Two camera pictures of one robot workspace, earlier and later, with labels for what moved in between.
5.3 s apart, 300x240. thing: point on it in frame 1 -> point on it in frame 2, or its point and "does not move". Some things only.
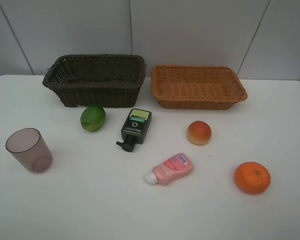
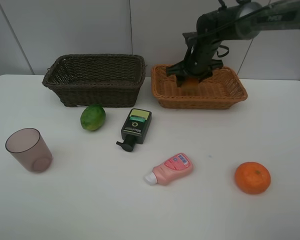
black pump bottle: (135, 129) does not move
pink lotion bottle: (177, 166) does not move
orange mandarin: (252, 178) does not move
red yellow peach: (199, 132) -> (191, 84)
